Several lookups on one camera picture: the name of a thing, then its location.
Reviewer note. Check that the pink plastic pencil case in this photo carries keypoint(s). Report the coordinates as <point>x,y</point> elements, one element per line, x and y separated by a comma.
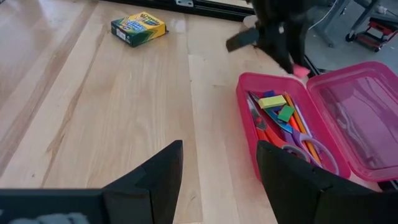
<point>357,124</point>

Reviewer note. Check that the purple eraser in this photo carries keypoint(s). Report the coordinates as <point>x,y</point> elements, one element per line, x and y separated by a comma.
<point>269,93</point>

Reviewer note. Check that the green yellow crayon box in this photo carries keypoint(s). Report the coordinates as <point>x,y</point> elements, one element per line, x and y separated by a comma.
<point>140,29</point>

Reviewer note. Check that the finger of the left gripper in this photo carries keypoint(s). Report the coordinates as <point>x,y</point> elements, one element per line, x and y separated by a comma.
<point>280,46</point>
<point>300,40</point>

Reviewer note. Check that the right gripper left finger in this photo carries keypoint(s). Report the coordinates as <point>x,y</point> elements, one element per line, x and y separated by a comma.
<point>155,193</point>

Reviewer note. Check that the yellow eraser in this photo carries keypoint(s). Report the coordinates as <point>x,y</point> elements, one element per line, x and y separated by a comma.
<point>272,102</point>

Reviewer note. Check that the red wheeled cart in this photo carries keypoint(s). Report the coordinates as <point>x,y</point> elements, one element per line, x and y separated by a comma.
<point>376,34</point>

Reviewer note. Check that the silver mounting bracket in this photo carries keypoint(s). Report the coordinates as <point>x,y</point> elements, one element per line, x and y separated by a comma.
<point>184,3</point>

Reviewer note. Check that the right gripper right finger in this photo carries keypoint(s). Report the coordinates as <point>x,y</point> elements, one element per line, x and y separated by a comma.
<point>289,193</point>

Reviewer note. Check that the green eraser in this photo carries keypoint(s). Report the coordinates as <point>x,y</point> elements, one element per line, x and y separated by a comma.
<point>286,113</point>

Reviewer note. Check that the pink eraser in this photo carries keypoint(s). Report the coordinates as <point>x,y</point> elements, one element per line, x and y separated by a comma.
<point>301,72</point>

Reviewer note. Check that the yellow orange pencil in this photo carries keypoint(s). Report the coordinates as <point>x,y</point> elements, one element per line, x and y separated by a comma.
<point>298,119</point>

